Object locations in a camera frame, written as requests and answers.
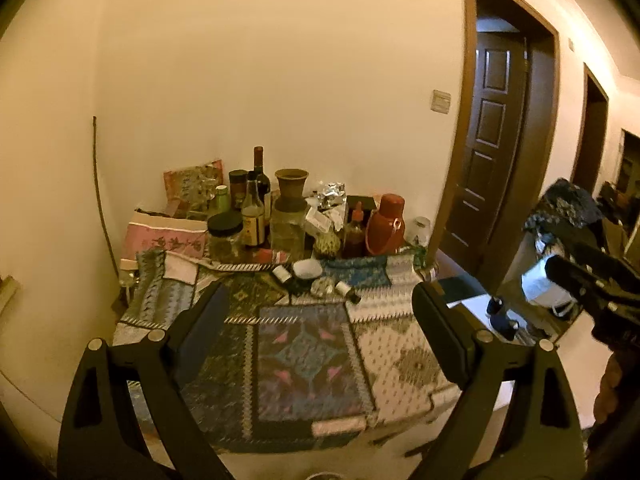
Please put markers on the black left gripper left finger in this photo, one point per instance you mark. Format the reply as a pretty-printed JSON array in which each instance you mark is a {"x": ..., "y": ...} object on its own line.
[{"x": 100, "y": 436}]

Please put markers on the white paper on chair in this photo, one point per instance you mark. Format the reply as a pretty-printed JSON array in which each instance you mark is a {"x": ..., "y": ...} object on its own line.
[{"x": 539, "y": 290}]

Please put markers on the dark floral cloth pile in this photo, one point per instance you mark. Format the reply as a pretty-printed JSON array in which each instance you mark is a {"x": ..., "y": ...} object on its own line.
[{"x": 566, "y": 216}]

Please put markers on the brown wooden door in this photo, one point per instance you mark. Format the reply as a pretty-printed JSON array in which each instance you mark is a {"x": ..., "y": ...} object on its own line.
[{"x": 490, "y": 145}]

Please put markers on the small clear glass jar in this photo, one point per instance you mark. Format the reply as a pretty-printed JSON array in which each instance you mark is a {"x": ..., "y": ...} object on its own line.
[{"x": 422, "y": 230}]

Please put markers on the patchwork patterned tablecloth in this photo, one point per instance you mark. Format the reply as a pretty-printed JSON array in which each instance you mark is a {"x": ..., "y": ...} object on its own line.
[{"x": 292, "y": 371}]

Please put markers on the pink embroidered cloth bag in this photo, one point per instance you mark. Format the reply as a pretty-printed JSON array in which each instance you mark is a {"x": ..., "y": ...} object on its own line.
[{"x": 151, "y": 231}]

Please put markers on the red thermos jug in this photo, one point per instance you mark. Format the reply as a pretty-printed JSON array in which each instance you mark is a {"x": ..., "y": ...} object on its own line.
[{"x": 386, "y": 226}]

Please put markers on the black-lidded glass jar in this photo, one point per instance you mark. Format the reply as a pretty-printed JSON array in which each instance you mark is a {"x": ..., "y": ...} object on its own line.
[{"x": 225, "y": 236}]

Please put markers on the small white-labelled dark bottle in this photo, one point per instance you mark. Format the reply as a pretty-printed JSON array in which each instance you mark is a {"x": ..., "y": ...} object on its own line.
[{"x": 282, "y": 275}]

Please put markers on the black box on table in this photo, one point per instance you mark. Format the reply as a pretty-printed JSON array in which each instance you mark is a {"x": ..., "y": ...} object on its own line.
[{"x": 366, "y": 204}]

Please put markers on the orange sauce bottle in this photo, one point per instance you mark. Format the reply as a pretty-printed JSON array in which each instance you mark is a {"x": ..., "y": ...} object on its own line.
[{"x": 354, "y": 238}]

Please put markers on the red patterned snack packet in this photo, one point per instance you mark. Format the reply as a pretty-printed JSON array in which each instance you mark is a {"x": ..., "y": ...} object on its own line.
[{"x": 194, "y": 186}]

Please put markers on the green bottle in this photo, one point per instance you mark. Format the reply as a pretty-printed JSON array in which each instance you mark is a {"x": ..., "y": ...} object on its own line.
[{"x": 221, "y": 201}]

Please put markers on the white ceramic bowl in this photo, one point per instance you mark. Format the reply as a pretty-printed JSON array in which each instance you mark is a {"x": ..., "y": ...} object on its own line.
[{"x": 307, "y": 269}]

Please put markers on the clear liquor bottle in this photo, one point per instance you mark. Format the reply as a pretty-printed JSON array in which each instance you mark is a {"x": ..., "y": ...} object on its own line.
[{"x": 253, "y": 214}]

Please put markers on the green custard apple fruit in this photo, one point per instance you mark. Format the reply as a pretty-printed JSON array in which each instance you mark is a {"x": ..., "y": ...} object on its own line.
[{"x": 327, "y": 246}]

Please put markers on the large clear glass jar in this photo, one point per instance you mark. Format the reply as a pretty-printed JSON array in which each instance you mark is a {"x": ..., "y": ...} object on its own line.
[{"x": 287, "y": 233}]

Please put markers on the crumpled silver foil bag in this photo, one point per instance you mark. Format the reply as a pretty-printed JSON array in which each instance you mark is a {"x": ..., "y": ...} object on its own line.
[{"x": 332, "y": 194}]

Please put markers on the dark brown lidded jar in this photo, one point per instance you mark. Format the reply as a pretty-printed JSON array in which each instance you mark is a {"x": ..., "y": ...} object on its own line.
[{"x": 238, "y": 184}]

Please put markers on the dark red wine bottle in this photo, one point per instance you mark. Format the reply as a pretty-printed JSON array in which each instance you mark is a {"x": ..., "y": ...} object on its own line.
[{"x": 263, "y": 182}]

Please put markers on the brown clay vase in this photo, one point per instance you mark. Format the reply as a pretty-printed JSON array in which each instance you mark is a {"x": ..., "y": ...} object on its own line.
[{"x": 291, "y": 185}]

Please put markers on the wall light switch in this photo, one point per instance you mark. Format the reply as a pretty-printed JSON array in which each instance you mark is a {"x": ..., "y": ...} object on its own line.
[{"x": 441, "y": 102}]

